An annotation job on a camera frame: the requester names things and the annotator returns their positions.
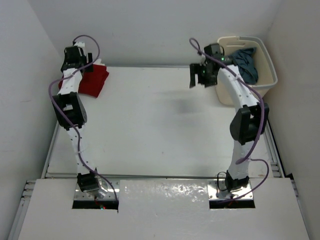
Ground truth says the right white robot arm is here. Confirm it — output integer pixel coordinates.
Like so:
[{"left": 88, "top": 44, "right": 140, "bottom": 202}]
[{"left": 189, "top": 38, "right": 269, "bottom": 192}]

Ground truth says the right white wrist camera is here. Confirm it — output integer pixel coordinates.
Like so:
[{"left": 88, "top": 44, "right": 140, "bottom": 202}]
[{"left": 199, "top": 55, "right": 206, "bottom": 66}]

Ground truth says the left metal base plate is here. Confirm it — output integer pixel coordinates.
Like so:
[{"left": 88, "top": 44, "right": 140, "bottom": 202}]
[{"left": 73, "top": 178, "right": 120, "bottom": 201}]

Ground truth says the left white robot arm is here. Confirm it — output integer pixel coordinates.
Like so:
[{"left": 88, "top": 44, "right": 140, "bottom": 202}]
[{"left": 51, "top": 41, "right": 100, "bottom": 194}]

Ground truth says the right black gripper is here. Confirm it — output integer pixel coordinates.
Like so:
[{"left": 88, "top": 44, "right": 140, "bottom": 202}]
[{"left": 191, "top": 61, "right": 218, "bottom": 87}]

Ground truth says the white foreground cover board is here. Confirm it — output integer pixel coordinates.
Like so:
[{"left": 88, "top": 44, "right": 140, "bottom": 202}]
[{"left": 19, "top": 178, "right": 309, "bottom": 240}]

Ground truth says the white printed t shirt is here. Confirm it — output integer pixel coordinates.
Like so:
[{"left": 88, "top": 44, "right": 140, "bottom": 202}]
[{"left": 93, "top": 58, "right": 105, "bottom": 66}]

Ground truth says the cream plastic laundry basket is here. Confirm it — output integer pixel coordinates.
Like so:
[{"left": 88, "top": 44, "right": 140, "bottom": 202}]
[{"left": 217, "top": 36, "right": 278, "bottom": 97}]

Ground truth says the metal base plate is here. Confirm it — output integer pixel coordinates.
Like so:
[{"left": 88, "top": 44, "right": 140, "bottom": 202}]
[
  {"left": 73, "top": 178, "right": 120, "bottom": 201},
  {"left": 207, "top": 178, "right": 254, "bottom": 201}
]

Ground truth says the blue t shirt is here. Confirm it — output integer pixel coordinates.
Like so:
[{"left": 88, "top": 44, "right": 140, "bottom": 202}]
[{"left": 230, "top": 47, "right": 259, "bottom": 85}]

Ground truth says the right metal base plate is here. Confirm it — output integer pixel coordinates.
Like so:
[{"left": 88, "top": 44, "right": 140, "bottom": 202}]
[{"left": 207, "top": 178, "right": 254, "bottom": 201}]

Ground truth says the red t shirt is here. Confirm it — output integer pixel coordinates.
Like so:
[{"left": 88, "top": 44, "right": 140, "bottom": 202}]
[{"left": 58, "top": 64, "right": 109, "bottom": 98}]

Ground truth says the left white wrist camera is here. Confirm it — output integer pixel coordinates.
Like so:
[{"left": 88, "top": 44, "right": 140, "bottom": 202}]
[{"left": 73, "top": 41, "right": 86, "bottom": 51}]

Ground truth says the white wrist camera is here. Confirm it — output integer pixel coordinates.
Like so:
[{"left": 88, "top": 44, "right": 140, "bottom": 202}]
[
  {"left": 73, "top": 41, "right": 86, "bottom": 51},
  {"left": 199, "top": 55, "right": 206, "bottom": 66}
]

